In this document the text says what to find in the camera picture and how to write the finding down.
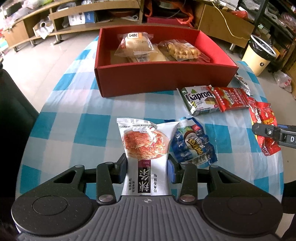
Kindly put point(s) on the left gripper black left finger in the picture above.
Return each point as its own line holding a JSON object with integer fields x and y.
{"x": 107, "y": 174}

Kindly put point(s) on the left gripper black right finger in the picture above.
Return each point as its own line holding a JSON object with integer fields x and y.
{"x": 185, "y": 174}

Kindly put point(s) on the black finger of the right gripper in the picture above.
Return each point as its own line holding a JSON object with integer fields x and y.
{"x": 268, "y": 131}

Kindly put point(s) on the red peanut snack bag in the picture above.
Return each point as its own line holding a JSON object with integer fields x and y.
{"x": 263, "y": 119}

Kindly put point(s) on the blue coconut snack packet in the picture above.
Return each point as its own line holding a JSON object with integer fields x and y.
{"x": 191, "y": 144}

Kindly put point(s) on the white spicy strips snack bag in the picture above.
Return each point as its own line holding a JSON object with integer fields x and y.
{"x": 147, "y": 146}

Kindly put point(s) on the white red jerky packet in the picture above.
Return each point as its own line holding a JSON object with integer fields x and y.
{"x": 243, "y": 84}

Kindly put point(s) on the red green snack packet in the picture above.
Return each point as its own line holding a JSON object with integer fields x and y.
{"x": 229, "y": 98}

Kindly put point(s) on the Kaprons wafer packet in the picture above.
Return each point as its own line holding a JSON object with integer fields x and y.
{"x": 198, "y": 100}

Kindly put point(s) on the waffle snack clear packet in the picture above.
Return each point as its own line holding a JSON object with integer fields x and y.
{"x": 182, "y": 51}

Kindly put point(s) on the steamed cake bun packet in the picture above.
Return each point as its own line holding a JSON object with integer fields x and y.
{"x": 134, "y": 44}

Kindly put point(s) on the blue white checkered tablecloth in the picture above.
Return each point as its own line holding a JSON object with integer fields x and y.
{"x": 78, "y": 126}

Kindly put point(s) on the beige trash bin black liner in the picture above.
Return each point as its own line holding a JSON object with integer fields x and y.
{"x": 258, "y": 55}

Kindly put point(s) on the black chair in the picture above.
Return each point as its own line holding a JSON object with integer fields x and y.
{"x": 18, "y": 117}

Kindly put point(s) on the red cardboard box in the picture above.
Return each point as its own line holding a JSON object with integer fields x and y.
{"x": 115, "y": 77}

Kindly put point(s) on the yellow snack packet in box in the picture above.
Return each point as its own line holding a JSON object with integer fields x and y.
{"x": 156, "y": 56}

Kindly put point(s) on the blue white carton on shelf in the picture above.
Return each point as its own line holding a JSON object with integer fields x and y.
{"x": 82, "y": 18}

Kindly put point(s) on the orange plastic bag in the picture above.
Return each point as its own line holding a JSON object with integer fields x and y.
{"x": 176, "y": 13}

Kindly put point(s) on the wooden TV cabinet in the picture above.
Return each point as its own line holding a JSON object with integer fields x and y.
{"x": 65, "y": 17}

